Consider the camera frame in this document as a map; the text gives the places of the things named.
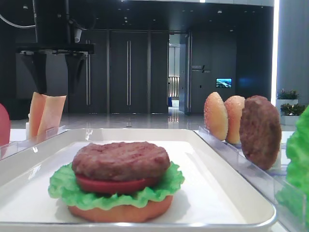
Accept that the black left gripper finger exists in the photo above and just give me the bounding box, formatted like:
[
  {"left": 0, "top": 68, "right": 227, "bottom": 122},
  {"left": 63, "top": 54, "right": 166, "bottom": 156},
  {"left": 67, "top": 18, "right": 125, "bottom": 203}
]
[
  {"left": 65, "top": 54, "right": 85, "bottom": 95},
  {"left": 33, "top": 53, "right": 47, "bottom": 94}
]

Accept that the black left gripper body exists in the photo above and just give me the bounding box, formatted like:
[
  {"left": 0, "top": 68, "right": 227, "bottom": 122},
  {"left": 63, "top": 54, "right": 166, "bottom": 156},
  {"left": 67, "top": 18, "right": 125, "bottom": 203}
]
[{"left": 15, "top": 43, "right": 94, "bottom": 55}]

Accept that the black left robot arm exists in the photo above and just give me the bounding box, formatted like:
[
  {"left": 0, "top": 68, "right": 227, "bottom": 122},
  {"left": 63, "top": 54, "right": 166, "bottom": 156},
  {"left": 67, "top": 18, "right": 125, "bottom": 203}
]
[{"left": 16, "top": 0, "right": 94, "bottom": 94}]

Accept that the red tomato slice on rack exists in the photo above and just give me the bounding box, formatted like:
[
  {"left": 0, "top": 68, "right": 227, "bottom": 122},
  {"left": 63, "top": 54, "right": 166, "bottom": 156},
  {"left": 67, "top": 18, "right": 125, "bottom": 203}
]
[{"left": 0, "top": 104, "right": 11, "bottom": 146}]

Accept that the meat patty on tray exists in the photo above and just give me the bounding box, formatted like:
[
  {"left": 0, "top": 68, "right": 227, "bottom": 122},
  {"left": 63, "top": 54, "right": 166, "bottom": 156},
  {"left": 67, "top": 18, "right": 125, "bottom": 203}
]
[{"left": 72, "top": 142, "right": 170, "bottom": 181}]

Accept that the red tomato slice on tray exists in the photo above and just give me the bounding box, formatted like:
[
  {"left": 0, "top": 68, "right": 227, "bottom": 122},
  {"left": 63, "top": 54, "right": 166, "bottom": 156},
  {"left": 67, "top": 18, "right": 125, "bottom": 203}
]
[{"left": 75, "top": 174, "right": 160, "bottom": 194}]

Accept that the green lettuce leaf on tray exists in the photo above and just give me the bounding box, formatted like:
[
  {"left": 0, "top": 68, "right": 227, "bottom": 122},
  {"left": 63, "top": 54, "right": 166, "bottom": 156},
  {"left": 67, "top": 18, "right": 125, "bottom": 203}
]
[{"left": 48, "top": 162, "right": 184, "bottom": 210}]

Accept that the meat patty on rack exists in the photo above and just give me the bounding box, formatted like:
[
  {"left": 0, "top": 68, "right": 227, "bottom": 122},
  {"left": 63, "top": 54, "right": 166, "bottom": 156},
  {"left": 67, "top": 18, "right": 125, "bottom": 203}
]
[{"left": 239, "top": 95, "right": 281, "bottom": 170}]

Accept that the green lettuce leaf on rack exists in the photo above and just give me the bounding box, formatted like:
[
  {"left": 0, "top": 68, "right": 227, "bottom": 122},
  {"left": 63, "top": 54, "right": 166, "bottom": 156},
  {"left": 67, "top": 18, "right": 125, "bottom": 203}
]
[{"left": 276, "top": 108, "right": 309, "bottom": 224}]

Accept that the clear acrylic left rack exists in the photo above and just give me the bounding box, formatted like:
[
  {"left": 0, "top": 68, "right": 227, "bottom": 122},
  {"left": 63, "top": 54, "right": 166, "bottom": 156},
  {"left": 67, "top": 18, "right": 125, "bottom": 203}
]
[{"left": 0, "top": 122, "right": 68, "bottom": 160}]

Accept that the clear acrylic rack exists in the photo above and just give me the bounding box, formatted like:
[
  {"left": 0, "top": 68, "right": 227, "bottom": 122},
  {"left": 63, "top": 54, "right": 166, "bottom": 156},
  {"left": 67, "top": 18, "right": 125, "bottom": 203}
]
[
  {"left": 0, "top": 122, "right": 68, "bottom": 160},
  {"left": 197, "top": 127, "right": 309, "bottom": 227}
]

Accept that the sesame bun top outer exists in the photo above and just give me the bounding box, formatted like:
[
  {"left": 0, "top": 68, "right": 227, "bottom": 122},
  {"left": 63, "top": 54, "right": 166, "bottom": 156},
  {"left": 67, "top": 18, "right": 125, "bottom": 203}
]
[{"left": 204, "top": 92, "right": 228, "bottom": 141}]

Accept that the sesame bun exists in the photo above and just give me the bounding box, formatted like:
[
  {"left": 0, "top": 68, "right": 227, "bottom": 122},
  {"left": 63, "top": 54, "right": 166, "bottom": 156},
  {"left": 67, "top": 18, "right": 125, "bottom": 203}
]
[
  {"left": 204, "top": 92, "right": 228, "bottom": 141},
  {"left": 224, "top": 95, "right": 245, "bottom": 144}
]

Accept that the sesame bun top inner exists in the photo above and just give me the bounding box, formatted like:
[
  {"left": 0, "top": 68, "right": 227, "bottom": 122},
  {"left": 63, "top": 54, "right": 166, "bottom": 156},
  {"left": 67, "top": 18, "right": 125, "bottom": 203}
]
[{"left": 224, "top": 95, "right": 245, "bottom": 144}]

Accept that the bun bottom on tray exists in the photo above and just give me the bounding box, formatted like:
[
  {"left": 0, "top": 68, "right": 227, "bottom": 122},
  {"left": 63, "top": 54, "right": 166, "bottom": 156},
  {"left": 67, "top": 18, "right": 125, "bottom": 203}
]
[{"left": 68, "top": 195, "right": 173, "bottom": 223}]

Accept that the white metal tray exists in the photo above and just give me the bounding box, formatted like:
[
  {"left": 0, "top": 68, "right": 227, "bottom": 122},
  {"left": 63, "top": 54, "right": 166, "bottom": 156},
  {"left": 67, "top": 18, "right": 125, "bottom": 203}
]
[{"left": 0, "top": 129, "right": 277, "bottom": 232}]

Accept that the potted plants planter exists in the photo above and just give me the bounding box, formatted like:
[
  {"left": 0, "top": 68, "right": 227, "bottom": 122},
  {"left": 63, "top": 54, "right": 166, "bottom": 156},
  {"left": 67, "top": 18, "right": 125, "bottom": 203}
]
[{"left": 276, "top": 89, "right": 306, "bottom": 126}]

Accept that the clear acrylic right rack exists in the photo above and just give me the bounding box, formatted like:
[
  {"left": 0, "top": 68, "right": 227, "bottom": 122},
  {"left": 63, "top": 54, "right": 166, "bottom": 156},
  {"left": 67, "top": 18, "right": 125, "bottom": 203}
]
[{"left": 197, "top": 127, "right": 309, "bottom": 227}]

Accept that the wall display screen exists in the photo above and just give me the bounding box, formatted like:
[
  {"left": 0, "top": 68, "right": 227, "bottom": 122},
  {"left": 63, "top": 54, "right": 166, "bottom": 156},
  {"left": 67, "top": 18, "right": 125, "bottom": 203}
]
[{"left": 216, "top": 78, "right": 232, "bottom": 88}]

